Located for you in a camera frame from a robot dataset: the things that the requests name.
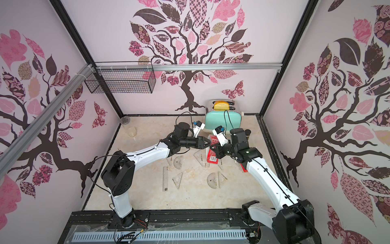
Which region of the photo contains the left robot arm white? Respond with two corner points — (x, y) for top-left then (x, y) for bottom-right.
(101, 121), (211, 228)

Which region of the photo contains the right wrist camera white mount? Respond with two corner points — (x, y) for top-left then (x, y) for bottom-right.
(212, 126), (229, 146)

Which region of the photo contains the white slotted cable duct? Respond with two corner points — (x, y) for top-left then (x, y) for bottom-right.
(68, 229), (247, 244)

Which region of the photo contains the yellow toast slice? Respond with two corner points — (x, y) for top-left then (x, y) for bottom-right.
(213, 101), (230, 111)

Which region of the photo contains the clear straight ruler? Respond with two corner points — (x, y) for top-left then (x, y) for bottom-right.
(162, 166), (169, 192)

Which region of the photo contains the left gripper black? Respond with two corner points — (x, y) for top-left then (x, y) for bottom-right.
(179, 136), (212, 149)

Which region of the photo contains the mint green toaster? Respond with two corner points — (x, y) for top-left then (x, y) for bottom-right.
(204, 99), (243, 133)

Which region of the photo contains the black wire basket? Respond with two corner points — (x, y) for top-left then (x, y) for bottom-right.
(84, 61), (157, 94)

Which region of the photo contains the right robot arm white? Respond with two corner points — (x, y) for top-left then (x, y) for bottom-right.
(210, 126), (316, 244)

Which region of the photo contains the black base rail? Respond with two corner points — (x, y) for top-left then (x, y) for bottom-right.
(68, 208), (263, 229)

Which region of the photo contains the clear triangle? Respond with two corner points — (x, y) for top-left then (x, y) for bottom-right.
(217, 159), (223, 171)
(218, 171), (227, 188)
(193, 150), (204, 167)

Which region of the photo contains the aluminium rail left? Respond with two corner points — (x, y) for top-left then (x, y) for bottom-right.
(1, 64), (93, 177)

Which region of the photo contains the clear glass jar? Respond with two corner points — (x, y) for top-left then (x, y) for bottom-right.
(120, 116), (137, 137)

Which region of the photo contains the aluminium rail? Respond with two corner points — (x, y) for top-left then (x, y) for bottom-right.
(95, 63), (282, 71)
(1, 64), (93, 177)

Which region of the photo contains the clear triangle set square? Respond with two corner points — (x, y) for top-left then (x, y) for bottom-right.
(172, 172), (184, 190)

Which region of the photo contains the clear protractor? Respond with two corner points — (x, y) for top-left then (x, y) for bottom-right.
(173, 156), (183, 170)
(207, 172), (218, 189)

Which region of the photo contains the aluminium rail back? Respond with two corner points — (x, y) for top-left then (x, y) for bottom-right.
(95, 63), (282, 71)

